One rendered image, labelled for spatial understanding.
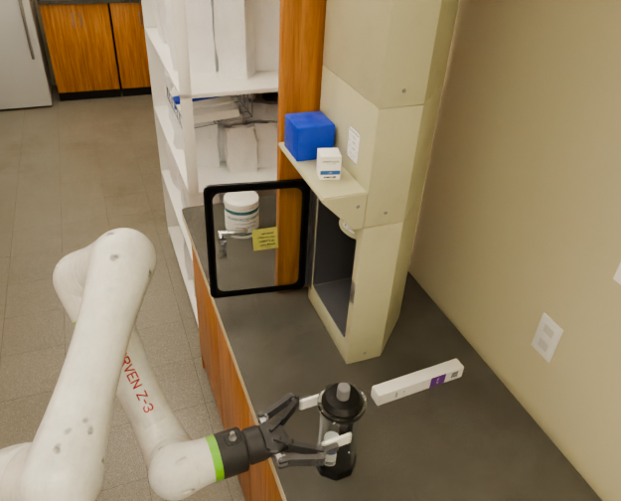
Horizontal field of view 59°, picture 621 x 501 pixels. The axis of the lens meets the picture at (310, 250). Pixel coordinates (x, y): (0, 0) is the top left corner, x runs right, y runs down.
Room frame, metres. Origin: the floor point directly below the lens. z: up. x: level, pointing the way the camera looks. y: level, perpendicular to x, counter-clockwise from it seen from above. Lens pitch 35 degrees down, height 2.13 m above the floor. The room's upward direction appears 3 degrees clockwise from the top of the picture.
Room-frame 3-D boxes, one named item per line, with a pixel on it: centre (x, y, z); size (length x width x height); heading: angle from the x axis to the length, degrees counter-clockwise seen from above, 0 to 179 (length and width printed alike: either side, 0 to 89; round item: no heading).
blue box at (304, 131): (1.33, 0.02, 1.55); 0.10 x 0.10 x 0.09; 23
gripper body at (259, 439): (0.73, 0.07, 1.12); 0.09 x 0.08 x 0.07; 116
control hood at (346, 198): (1.25, -0.01, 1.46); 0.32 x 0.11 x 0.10; 23
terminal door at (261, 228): (1.37, 0.16, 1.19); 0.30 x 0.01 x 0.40; 105
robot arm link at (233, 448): (0.70, 0.14, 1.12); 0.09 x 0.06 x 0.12; 26
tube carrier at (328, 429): (0.81, -0.09, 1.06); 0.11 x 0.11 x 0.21
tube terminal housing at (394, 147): (1.32, -0.18, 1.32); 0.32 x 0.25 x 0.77; 23
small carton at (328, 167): (1.20, -0.03, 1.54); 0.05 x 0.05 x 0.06; 11
